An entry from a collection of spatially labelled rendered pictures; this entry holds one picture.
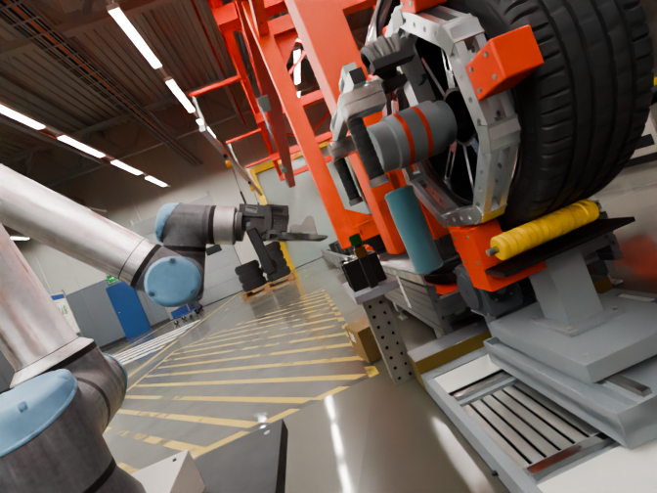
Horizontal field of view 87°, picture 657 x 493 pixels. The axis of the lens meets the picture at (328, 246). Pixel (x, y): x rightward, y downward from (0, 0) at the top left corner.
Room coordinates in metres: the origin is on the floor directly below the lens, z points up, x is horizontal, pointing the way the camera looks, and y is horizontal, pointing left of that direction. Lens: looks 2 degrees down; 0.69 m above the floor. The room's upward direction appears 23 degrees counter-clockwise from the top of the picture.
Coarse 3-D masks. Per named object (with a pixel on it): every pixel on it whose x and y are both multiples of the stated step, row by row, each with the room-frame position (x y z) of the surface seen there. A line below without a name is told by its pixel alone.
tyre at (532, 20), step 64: (448, 0) 0.76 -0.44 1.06; (512, 0) 0.62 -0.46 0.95; (576, 0) 0.61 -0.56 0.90; (576, 64) 0.61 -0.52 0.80; (640, 64) 0.62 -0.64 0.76; (576, 128) 0.64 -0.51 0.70; (640, 128) 0.68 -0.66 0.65; (448, 192) 1.11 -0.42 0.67; (512, 192) 0.79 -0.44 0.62; (576, 192) 0.76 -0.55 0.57
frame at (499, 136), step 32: (416, 32) 0.76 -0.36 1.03; (448, 32) 0.66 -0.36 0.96; (480, 32) 0.65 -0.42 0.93; (480, 128) 0.67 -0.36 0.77; (512, 128) 0.66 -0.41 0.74; (480, 160) 0.72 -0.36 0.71; (512, 160) 0.71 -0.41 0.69; (416, 192) 1.13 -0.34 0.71; (480, 192) 0.76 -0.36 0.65; (448, 224) 0.99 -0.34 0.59
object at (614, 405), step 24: (504, 360) 1.03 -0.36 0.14; (528, 360) 0.97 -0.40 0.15; (648, 360) 0.78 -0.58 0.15; (528, 384) 0.95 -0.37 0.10; (552, 384) 0.82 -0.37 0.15; (576, 384) 0.80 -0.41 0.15; (600, 384) 0.74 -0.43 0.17; (624, 384) 0.69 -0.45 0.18; (648, 384) 0.71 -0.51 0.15; (576, 408) 0.76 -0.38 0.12; (600, 408) 0.68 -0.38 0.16; (624, 408) 0.68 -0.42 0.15; (648, 408) 0.65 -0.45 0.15; (624, 432) 0.64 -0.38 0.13; (648, 432) 0.65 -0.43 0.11
